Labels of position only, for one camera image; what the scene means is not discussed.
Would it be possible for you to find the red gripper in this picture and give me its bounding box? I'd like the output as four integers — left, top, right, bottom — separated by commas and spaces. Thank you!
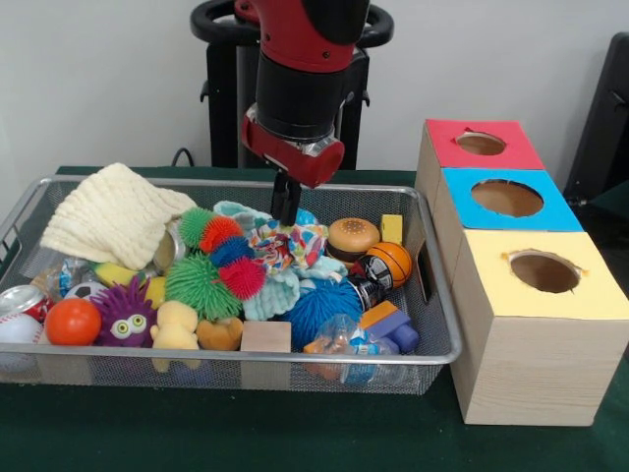
240, 116, 346, 228

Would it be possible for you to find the colourful triangle print cloth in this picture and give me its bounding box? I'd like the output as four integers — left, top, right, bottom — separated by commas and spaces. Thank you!
245, 208, 329, 271

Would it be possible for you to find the light blue fluffy cloth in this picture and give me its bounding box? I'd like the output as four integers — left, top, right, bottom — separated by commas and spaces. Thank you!
213, 200, 350, 324

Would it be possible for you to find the cream muslin cloth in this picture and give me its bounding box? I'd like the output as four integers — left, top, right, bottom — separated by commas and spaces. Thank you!
40, 161, 198, 271

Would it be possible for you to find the silver mesh bin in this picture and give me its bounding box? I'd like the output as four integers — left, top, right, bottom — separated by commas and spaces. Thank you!
0, 175, 464, 397

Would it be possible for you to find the wooden three-hole box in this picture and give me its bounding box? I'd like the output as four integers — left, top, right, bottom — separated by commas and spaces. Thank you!
414, 118, 629, 427

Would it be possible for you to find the multicoloured spiky caterpillar toy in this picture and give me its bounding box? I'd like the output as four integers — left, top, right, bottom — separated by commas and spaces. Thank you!
177, 206, 267, 301

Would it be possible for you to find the toy hamburger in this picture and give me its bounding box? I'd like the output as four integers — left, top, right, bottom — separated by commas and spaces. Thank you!
326, 217, 382, 266

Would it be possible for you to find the blue spiky rubber ball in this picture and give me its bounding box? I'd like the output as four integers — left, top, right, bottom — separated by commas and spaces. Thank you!
284, 278, 365, 353

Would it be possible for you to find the green spiky rubber ball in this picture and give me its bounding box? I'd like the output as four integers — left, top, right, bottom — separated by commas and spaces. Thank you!
164, 253, 245, 321

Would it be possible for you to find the orange toy basketball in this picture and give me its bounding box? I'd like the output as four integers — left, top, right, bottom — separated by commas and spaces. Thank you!
366, 241, 413, 289

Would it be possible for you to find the yellow plush duck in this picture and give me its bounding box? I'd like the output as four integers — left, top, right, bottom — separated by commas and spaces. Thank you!
149, 300, 201, 351

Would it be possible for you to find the purple spiky monster toy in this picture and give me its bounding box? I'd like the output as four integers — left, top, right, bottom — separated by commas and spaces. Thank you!
90, 280, 159, 349

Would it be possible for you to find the dark green table cloth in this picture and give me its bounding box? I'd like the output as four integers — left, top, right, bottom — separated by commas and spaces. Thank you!
584, 180, 629, 237
0, 165, 629, 472

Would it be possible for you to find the orange smooth ball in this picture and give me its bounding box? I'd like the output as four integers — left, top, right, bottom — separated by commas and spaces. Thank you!
44, 297, 103, 346

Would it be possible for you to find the white baseball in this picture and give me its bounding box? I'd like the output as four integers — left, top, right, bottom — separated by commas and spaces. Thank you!
0, 312, 45, 345

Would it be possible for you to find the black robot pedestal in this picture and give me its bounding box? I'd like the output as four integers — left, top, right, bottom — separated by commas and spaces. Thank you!
190, 0, 394, 171

